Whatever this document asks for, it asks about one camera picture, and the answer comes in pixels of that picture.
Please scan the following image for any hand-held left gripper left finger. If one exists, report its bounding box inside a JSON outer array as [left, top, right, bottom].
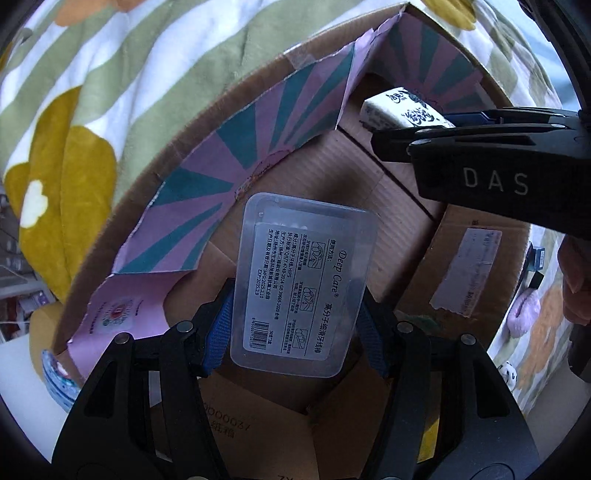
[[51, 277, 237, 480]]

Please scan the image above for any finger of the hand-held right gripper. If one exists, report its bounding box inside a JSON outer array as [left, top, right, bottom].
[[444, 107, 583, 128], [371, 121, 591, 163]]

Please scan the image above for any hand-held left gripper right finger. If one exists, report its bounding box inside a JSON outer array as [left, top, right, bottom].
[[355, 286, 542, 480]]

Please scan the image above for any white black-print tissue packet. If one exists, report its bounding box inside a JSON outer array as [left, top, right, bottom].
[[360, 88, 455, 132]]

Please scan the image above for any clear plastic floss box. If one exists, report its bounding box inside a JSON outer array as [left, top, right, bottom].
[[229, 191, 378, 379]]

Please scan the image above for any cardboard box with pink lining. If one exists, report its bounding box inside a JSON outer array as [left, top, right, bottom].
[[28, 0, 532, 480]]

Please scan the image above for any purple fluffy scrunchie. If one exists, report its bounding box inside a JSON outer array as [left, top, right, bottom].
[[505, 291, 542, 344]]

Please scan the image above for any person's right hand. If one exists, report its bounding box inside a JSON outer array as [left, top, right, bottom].
[[556, 237, 591, 325]]

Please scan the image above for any blue patterned object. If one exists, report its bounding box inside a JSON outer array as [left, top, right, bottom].
[[41, 348, 85, 412]]

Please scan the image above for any striped floral blanket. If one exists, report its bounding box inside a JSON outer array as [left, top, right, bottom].
[[0, 0, 591, 416]]

